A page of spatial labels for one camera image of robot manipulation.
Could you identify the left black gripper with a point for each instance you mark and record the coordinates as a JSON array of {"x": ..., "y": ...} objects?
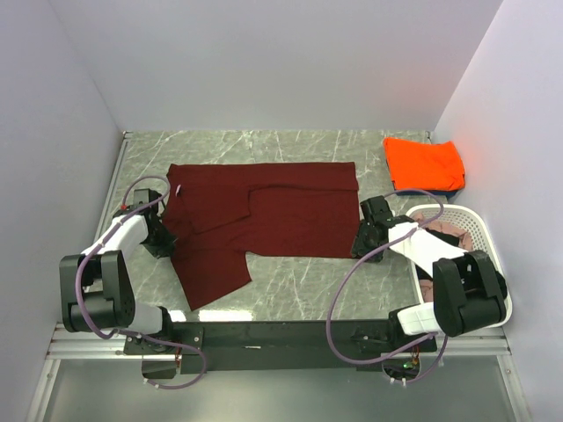
[{"x": 164, "y": 248}]

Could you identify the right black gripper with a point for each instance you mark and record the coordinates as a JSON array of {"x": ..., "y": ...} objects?
[{"x": 359, "y": 245}]

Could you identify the dark red t-shirt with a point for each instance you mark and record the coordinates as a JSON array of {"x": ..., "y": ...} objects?
[{"x": 220, "y": 212}]

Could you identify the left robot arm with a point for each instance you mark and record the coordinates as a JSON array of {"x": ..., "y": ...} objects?
[{"x": 95, "y": 284}]

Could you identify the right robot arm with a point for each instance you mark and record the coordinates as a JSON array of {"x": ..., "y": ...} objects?
[{"x": 468, "y": 293}]

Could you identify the pink garment in basket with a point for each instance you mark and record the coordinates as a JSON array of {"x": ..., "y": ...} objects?
[{"x": 457, "y": 230}]

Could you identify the black garment in basket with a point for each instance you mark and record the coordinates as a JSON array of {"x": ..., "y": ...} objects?
[{"x": 439, "y": 241}]

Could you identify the folded orange t-shirt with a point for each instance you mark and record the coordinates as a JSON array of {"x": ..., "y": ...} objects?
[{"x": 430, "y": 167}]

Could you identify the white plastic laundry basket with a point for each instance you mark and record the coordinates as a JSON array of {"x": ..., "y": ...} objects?
[{"x": 468, "y": 220}]

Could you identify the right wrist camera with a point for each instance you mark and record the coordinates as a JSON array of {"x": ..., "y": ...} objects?
[{"x": 376, "y": 210}]

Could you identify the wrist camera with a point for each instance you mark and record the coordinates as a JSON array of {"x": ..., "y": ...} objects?
[
  {"x": 376, "y": 210},
  {"x": 144, "y": 196}
]

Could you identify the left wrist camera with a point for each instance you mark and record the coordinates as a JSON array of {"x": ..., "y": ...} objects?
[{"x": 144, "y": 196}]

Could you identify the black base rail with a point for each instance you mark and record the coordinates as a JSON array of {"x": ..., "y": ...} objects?
[{"x": 235, "y": 346}]

